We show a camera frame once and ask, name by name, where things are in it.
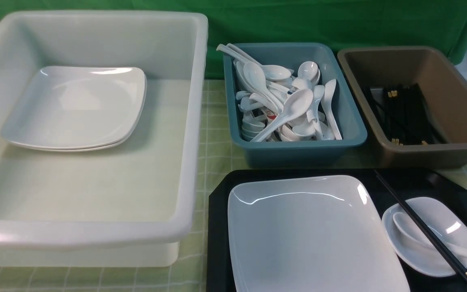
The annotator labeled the white ceramic soup spoon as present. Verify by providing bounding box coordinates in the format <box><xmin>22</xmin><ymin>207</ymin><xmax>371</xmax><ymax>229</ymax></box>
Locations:
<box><xmin>392</xmin><ymin>211</ymin><xmax>467</xmax><ymax>258</ymax></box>

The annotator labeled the green checkered tablecloth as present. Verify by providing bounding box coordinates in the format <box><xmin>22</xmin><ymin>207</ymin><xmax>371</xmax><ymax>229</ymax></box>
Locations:
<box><xmin>0</xmin><ymin>79</ymin><xmax>467</xmax><ymax>292</ymax></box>

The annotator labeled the brown plastic chopstick bin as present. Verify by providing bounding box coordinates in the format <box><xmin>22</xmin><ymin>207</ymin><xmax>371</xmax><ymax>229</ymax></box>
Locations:
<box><xmin>337</xmin><ymin>46</ymin><xmax>467</xmax><ymax>169</ymax></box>

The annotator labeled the black chopstick with gold tip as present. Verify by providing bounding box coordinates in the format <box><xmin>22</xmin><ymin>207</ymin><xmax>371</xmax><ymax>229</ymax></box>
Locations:
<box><xmin>374</xmin><ymin>170</ymin><xmax>467</xmax><ymax>283</ymax></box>

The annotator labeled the large white rice plate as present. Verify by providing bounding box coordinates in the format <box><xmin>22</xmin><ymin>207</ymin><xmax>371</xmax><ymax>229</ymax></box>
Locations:
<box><xmin>227</xmin><ymin>175</ymin><xmax>410</xmax><ymax>292</ymax></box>

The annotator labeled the white square plate in tub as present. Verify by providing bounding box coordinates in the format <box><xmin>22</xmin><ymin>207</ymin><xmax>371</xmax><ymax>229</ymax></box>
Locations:
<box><xmin>0</xmin><ymin>65</ymin><xmax>148</xmax><ymax>147</ymax></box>

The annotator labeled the black chopsticks pile in bin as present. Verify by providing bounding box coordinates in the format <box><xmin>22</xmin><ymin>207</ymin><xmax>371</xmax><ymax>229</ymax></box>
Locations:
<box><xmin>361</xmin><ymin>83</ymin><xmax>448</xmax><ymax>146</ymax></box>

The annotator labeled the white spoon of bin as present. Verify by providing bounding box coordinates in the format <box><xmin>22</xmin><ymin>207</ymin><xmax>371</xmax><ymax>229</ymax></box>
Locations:
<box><xmin>321</xmin><ymin>78</ymin><xmax>343</xmax><ymax>140</ymax></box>
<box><xmin>216</xmin><ymin>44</ymin><xmax>293</xmax><ymax>82</ymax></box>
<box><xmin>250</xmin><ymin>88</ymin><xmax>314</xmax><ymax>142</ymax></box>

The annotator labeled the white spoon front of bin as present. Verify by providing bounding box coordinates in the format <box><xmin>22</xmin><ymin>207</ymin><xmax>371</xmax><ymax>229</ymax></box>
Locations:
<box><xmin>250</xmin><ymin>88</ymin><xmax>314</xmax><ymax>142</ymax></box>

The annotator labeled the teal plastic spoon bin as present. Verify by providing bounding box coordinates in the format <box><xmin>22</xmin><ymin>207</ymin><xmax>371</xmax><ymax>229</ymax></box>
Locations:
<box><xmin>223</xmin><ymin>43</ymin><xmax>367</xmax><ymax>168</ymax></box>

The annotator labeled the white spoon right of bin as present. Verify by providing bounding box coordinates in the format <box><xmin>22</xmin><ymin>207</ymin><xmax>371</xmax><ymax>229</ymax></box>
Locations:
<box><xmin>321</xmin><ymin>78</ymin><xmax>343</xmax><ymax>140</ymax></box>

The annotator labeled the green backdrop cloth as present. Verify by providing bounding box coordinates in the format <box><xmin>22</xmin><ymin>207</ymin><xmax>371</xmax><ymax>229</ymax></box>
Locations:
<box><xmin>0</xmin><ymin>0</ymin><xmax>467</xmax><ymax>79</ymax></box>

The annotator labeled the lower white square plate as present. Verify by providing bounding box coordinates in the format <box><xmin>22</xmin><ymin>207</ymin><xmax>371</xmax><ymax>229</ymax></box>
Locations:
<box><xmin>0</xmin><ymin>138</ymin><xmax>128</xmax><ymax>153</ymax></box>

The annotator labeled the white spoon top of bin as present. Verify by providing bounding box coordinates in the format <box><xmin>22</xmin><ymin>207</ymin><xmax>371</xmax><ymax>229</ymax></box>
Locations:
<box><xmin>216</xmin><ymin>44</ymin><xmax>293</xmax><ymax>82</ymax></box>

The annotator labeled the large white plastic tub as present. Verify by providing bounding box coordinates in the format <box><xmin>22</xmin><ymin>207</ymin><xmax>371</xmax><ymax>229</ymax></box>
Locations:
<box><xmin>0</xmin><ymin>11</ymin><xmax>209</xmax><ymax>267</ymax></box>

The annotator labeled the small white bowl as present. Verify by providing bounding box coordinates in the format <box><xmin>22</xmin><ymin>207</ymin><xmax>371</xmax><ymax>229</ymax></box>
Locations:
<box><xmin>381</xmin><ymin>197</ymin><xmax>467</xmax><ymax>277</ymax></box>

